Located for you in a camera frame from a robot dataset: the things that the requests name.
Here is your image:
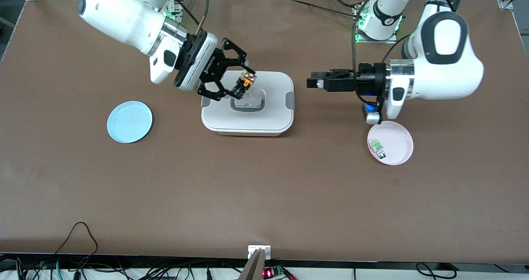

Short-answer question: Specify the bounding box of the orange and black switch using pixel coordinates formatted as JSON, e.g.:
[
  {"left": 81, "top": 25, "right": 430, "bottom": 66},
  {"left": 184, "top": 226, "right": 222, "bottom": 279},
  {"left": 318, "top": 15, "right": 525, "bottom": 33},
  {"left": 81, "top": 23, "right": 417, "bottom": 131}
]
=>
[{"left": 238, "top": 73, "right": 256, "bottom": 95}]

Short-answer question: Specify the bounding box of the white lidded lunch box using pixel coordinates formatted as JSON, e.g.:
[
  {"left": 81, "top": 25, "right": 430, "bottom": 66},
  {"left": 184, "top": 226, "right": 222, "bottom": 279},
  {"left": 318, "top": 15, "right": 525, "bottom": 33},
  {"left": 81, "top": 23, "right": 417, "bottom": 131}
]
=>
[{"left": 201, "top": 70, "right": 296, "bottom": 137}]

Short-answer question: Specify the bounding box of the pink plate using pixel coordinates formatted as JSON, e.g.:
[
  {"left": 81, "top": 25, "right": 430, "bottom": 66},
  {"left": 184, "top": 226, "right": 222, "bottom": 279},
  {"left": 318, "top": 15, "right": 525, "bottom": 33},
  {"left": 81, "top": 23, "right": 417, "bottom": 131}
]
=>
[{"left": 367, "top": 121, "right": 414, "bottom": 166}]

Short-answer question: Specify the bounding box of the light blue plate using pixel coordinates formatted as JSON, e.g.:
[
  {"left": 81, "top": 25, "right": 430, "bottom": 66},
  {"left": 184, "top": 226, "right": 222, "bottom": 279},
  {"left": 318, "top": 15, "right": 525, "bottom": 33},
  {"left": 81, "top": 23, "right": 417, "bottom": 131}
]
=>
[{"left": 107, "top": 101, "right": 153, "bottom": 144}]

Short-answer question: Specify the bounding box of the circuit board with red display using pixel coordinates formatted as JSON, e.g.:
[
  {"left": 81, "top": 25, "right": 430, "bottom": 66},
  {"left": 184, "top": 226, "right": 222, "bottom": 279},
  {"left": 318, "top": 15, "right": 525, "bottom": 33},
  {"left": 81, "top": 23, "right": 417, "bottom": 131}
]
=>
[{"left": 263, "top": 265, "right": 286, "bottom": 279}]

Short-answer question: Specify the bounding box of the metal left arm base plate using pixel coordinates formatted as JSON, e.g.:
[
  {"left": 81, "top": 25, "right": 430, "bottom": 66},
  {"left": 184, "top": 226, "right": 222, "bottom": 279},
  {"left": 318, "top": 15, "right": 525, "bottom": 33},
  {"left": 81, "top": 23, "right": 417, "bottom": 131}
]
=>
[{"left": 353, "top": 3, "right": 398, "bottom": 44}]

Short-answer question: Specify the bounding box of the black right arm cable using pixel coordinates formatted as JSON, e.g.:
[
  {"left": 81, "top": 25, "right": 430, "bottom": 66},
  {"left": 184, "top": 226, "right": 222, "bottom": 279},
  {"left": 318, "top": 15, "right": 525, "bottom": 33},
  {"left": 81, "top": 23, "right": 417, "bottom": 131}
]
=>
[{"left": 173, "top": 0, "right": 210, "bottom": 36}]

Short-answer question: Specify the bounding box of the black cable across table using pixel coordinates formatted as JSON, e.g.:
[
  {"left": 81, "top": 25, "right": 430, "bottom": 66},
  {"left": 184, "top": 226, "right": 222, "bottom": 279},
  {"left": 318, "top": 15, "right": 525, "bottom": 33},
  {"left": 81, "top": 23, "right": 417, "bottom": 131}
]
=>
[{"left": 289, "top": 0, "right": 365, "bottom": 19}]

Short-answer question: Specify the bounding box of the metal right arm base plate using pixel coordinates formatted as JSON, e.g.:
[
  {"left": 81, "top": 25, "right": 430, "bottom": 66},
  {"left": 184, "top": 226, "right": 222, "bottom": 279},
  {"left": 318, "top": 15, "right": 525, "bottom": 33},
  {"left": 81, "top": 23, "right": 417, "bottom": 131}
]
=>
[{"left": 164, "top": 0, "right": 184, "bottom": 24}]

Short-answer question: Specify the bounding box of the green and clear switch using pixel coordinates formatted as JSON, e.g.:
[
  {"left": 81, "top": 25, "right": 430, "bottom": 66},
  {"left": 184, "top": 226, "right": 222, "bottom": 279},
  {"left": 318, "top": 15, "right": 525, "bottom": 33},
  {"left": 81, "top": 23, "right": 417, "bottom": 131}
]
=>
[{"left": 369, "top": 138, "right": 387, "bottom": 160}]

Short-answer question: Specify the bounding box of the small metal bracket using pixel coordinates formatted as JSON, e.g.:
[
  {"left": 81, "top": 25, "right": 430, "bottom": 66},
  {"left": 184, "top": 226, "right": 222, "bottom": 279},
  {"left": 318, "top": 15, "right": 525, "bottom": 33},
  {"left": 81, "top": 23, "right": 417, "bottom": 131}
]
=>
[{"left": 248, "top": 245, "right": 272, "bottom": 260}]

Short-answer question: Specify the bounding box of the aluminium camera post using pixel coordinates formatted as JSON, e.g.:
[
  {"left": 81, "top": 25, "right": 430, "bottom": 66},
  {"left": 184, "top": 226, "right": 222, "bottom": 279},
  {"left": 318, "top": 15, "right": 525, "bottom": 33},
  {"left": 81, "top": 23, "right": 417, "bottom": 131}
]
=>
[{"left": 238, "top": 249, "right": 267, "bottom": 280}]

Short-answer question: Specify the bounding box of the black looped cable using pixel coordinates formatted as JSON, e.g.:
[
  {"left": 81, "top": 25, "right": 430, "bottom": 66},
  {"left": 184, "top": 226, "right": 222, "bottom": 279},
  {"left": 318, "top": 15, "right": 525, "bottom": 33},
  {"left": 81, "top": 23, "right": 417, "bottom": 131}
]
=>
[{"left": 55, "top": 222, "right": 99, "bottom": 256}]

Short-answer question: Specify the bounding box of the black coiled cable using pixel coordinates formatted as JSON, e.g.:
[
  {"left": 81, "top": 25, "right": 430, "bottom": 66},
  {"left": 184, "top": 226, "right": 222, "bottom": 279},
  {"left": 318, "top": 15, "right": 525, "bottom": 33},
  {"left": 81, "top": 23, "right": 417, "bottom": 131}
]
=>
[{"left": 415, "top": 262, "right": 458, "bottom": 279}]

